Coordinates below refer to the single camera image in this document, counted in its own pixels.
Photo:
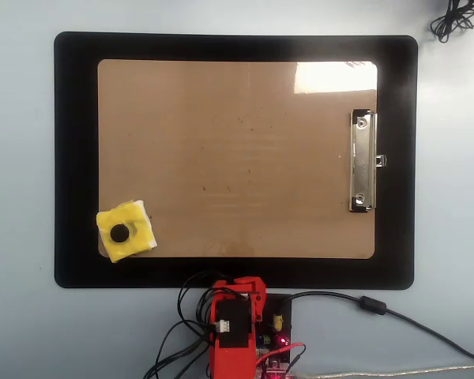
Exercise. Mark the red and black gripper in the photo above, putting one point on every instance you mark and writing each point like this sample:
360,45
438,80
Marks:
225,290

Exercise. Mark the yellow sponge with black knob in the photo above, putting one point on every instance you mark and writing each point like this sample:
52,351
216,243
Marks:
140,237

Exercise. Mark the black robot base with electronics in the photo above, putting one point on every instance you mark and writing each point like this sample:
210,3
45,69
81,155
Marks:
284,320

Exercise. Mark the brown hardboard clipboard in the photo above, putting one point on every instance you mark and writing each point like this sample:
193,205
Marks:
241,158

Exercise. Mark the silver metal clipboard clip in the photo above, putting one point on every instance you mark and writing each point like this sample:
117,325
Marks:
361,166

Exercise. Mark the black rectangular desk mat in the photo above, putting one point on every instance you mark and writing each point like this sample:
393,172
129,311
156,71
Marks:
75,158

